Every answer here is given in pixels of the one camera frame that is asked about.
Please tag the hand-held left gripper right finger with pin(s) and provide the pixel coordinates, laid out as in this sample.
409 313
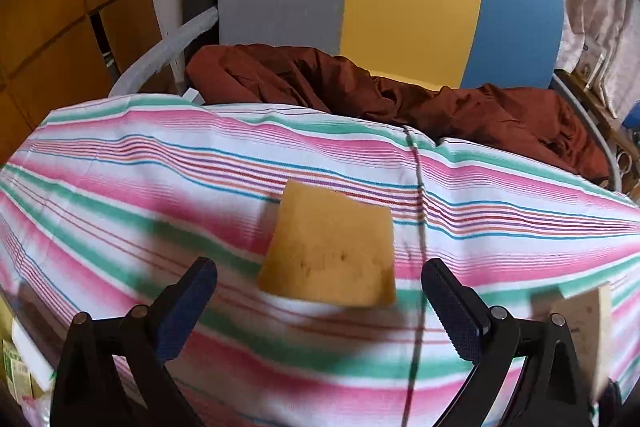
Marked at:
450 307

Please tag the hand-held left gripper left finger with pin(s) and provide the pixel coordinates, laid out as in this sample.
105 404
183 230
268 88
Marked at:
185 312

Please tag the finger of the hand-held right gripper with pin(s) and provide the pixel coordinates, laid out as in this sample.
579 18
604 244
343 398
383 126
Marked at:
610 404

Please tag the small white box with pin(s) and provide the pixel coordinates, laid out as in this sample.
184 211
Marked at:
585 332

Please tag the yellow sponge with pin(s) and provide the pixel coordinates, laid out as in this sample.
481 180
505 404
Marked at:
325 247

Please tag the striped tablecloth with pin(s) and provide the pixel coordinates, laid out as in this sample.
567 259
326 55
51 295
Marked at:
150 187

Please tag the brown cloth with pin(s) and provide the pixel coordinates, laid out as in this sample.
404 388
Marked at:
350 87

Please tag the wooden desk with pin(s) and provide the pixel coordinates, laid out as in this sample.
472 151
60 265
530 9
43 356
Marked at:
600 117

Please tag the patterned beige curtain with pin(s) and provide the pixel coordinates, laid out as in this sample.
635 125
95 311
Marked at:
590 7

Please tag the wooden panelled cabinet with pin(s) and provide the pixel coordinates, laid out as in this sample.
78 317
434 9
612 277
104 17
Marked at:
50 7

